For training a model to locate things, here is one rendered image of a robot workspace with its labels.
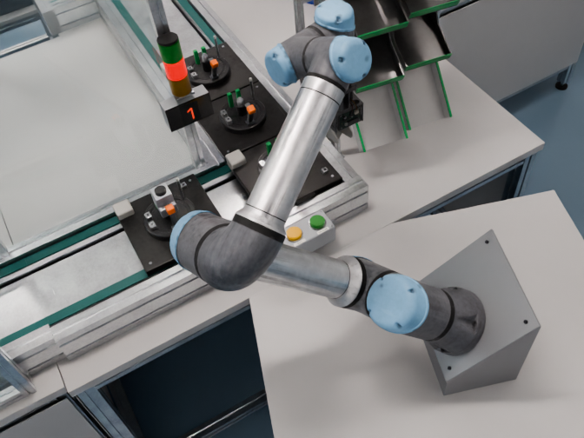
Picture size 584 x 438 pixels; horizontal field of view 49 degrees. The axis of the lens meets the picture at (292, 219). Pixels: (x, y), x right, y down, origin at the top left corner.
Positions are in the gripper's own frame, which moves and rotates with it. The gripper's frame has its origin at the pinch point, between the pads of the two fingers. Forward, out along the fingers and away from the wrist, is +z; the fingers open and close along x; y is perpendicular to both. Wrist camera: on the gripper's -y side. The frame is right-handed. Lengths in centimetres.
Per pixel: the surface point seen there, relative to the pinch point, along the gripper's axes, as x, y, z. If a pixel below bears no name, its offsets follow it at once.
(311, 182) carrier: -0.9, -10.8, 26.2
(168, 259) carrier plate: -45, -8, 26
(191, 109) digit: -23.6, -29.1, 2.0
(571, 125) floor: 162, -47, 123
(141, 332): -59, 0, 37
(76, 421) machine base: -84, 4, 56
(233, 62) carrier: 4, -69, 26
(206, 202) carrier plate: -28.5, -20.0, 26.3
